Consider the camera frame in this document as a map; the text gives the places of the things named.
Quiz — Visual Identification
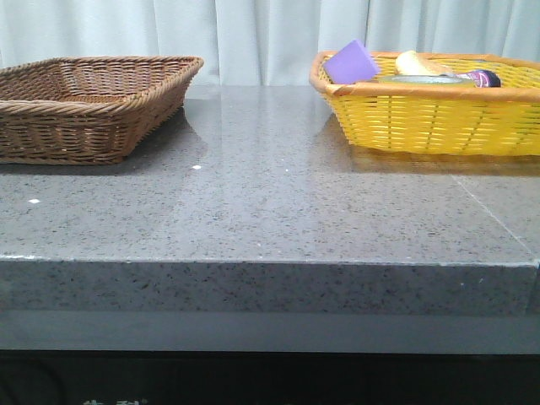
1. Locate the yellow packing tape roll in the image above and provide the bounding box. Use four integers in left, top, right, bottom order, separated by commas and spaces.
377, 75, 476, 88

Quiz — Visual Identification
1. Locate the purple sponge block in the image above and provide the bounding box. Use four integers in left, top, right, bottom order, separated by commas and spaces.
323, 40, 381, 84

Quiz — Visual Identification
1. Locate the white curtain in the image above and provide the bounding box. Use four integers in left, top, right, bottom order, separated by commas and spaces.
1, 1, 539, 86

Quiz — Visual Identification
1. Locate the cream yellow roll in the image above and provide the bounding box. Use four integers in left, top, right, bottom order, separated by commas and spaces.
395, 51, 454, 76

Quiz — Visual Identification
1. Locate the brown wicker basket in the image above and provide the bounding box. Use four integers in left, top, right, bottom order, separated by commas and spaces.
1, 56, 204, 165

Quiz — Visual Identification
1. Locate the black purple labelled bottle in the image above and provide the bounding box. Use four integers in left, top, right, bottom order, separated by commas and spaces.
457, 69, 501, 88

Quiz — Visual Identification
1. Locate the yellow woven basket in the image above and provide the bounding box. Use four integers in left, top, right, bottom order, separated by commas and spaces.
310, 51, 539, 156

